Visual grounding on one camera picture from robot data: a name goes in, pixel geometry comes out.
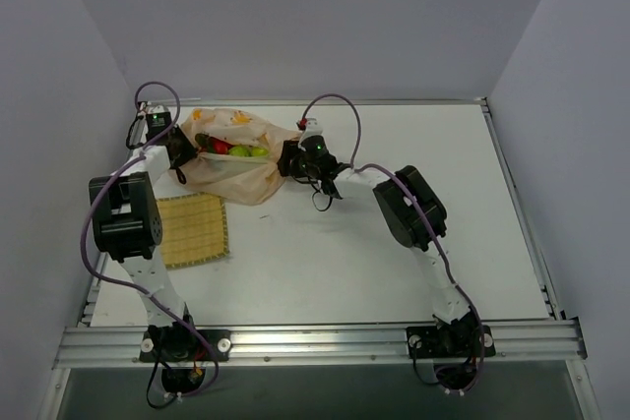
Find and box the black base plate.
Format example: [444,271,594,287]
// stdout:
[139,325,231,363]
[406,326,496,359]

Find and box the left side aluminium rail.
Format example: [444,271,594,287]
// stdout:
[81,100,149,328]

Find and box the smooth green fake fruit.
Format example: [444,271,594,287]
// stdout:
[250,147,269,157]

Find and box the woven bamboo tray mat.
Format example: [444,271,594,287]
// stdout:
[157,193,229,270]

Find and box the bumpy green fake fruit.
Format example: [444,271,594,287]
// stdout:
[228,145,252,157]

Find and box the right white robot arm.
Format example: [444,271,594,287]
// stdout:
[278,135,482,354]

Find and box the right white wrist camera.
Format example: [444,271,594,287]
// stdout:
[297,117,323,143]

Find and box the aluminium rail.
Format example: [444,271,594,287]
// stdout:
[81,100,149,328]
[142,97,488,107]
[54,320,587,369]
[480,97,566,321]

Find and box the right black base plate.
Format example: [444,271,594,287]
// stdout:
[406,326,496,359]

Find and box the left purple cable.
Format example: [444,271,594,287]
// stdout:
[80,80,221,399]

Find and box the translucent banana-print plastic bag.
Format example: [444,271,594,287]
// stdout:
[180,108,301,206]

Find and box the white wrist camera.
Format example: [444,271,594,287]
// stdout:
[297,117,323,143]
[139,101,172,140]

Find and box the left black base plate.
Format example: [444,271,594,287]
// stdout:
[139,325,231,363]

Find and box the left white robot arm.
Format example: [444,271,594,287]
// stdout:
[89,110,199,360]

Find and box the front aluminium rail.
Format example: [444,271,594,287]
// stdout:
[54,320,587,369]

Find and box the back aluminium rail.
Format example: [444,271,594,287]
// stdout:
[142,97,488,107]

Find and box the right side aluminium rail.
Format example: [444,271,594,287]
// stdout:
[480,97,566,321]

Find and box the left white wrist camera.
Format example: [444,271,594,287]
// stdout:
[139,101,172,140]

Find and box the red fake berry bunch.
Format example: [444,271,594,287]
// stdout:
[195,133,231,154]

